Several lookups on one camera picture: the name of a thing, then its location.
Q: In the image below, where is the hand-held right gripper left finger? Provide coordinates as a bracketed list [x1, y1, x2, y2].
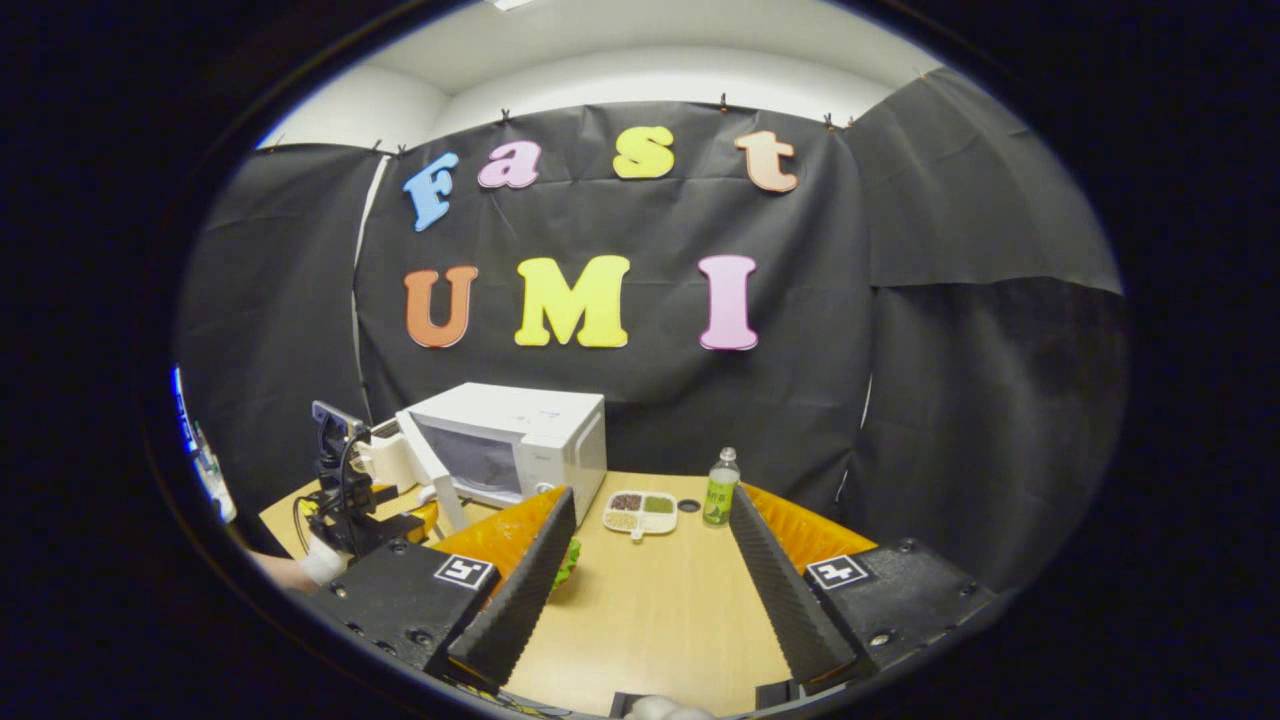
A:
[300, 487, 579, 693]

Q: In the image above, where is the green label drink bottle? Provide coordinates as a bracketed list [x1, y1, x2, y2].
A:
[702, 447, 742, 528]

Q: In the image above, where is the white divided grain tray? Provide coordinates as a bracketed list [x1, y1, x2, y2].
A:
[602, 490, 679, 543]

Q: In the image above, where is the white toaster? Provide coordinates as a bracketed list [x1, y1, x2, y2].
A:
[355, 432, 426, 493]

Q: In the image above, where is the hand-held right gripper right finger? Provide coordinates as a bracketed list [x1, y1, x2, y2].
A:
[728, 483, 999, 698]

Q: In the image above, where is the toy sandwich with lettuce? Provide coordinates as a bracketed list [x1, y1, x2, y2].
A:
[548, 538, 583, 593]

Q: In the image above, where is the white microwave oven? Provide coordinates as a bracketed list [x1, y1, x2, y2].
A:
[395, 382, 608, 536]

